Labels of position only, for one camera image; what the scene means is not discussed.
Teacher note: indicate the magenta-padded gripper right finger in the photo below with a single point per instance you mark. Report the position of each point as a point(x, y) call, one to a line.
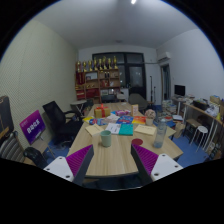
point(165, 165)

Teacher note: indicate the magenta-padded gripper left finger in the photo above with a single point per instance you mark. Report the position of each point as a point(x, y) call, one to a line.
point(58, 166)

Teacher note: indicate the clear plastic water bottle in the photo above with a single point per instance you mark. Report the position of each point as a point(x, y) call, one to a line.
point(160, 135)

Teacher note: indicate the black office chair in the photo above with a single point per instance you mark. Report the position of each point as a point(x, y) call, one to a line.
point(56, 116)
point(35, 156)

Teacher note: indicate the flat round red coaster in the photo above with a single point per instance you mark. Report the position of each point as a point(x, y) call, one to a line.
point(137, 142)

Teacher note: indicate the large pale yellow envelope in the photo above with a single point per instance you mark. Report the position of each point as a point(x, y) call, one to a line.
point(145, 130)

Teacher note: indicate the purple sign board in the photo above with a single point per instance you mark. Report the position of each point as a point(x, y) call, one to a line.
point(32, 126)

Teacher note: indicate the white round stool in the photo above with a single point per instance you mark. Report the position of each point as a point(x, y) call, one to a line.
point(200, 130)

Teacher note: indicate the dark wooden stool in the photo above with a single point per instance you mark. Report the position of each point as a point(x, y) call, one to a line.
point(192, 122)

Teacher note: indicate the grey striped chair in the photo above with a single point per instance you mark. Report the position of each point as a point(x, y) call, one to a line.
point(10, 148)

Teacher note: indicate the small pale yellow envelope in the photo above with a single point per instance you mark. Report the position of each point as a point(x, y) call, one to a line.
point(94, 129)

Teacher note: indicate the orange red book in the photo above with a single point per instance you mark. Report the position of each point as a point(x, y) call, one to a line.
point(139, 120)

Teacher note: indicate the pink flowers in white pot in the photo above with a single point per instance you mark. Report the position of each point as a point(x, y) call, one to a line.
point(150, 115)

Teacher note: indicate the teal book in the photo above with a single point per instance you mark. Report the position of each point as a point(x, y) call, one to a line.
point(126, 129)

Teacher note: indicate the pale green ribbed cup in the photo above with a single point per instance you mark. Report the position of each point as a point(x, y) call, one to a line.
point(106, 139)

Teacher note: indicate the pile of books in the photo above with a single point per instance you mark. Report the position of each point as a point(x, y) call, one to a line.
point(169, 107)

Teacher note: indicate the blue printed book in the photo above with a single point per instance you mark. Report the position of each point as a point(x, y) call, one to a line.
point(124, 119)

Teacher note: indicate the upright orange white card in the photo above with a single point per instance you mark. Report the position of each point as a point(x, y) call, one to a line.
point(134, 110)

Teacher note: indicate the white booklet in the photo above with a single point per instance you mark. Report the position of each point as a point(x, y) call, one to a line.
point(112, 128)

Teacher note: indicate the wooden side desk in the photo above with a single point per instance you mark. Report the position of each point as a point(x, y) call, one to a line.
point(200, 111)

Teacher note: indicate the small round white table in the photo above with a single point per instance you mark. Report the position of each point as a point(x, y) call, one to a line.
point(78, 102)

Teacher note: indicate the pink packet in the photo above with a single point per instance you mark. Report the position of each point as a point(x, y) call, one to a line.
point(122, 112)

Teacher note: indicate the yellow gift box red ribbon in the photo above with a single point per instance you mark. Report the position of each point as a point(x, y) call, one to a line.
point(101, 112)

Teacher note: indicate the grey armchair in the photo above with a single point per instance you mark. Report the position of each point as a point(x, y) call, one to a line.
point(137, 100)

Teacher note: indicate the black framed board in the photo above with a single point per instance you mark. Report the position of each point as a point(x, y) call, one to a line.
point(5, 116)

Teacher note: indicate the black computer monitor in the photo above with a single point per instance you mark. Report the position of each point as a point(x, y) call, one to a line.
point(179, 90)

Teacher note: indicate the black tripod stand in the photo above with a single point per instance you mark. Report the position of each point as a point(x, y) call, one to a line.
point(151, 88)

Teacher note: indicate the wooden shelf unit with trophies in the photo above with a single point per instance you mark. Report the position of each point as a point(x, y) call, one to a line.
point(96, 83)

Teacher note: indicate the dark glass double door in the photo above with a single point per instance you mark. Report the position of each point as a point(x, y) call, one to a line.
point(135, 76)

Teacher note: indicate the white wall air conditioner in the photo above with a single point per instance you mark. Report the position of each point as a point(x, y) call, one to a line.
point(164, 56)

